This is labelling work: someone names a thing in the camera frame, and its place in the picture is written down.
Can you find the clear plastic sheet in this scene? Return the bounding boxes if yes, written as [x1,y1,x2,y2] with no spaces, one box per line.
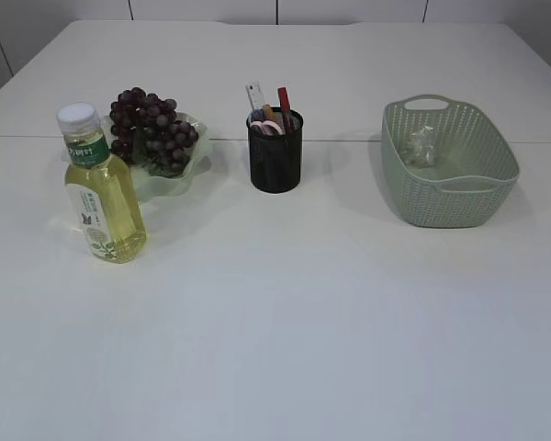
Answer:
[402,126,437,167]

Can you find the red glitter pen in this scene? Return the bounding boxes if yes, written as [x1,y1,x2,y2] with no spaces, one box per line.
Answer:
[277,87,295,134]

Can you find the transparent plastic ruler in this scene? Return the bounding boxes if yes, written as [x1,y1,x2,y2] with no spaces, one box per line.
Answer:
[245,81,266,110]

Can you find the purple grape bunch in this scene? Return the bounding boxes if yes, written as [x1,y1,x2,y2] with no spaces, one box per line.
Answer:
[108,87,200,178]

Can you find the black mesh pen holder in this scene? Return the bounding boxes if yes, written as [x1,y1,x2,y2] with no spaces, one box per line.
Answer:
[246,107,304,194]

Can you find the green woven plastic basket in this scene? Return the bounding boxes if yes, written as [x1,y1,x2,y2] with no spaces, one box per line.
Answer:
[381,95,520,229]

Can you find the blue scissors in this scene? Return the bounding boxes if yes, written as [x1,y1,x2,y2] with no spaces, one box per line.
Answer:
[250,108,267,122]

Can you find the gold glitter pen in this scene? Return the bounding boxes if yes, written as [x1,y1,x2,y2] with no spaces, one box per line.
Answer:
[262,104,282,128]

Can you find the light green wavy plate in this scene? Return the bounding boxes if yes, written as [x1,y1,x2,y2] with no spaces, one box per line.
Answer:
[59,109,213,201]

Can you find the yellow tea bottle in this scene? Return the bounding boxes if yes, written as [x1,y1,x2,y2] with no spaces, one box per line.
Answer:
[56,103,147,264]

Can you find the pink purple scissors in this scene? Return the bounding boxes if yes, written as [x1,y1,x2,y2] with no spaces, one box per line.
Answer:
[250,120,284,136]

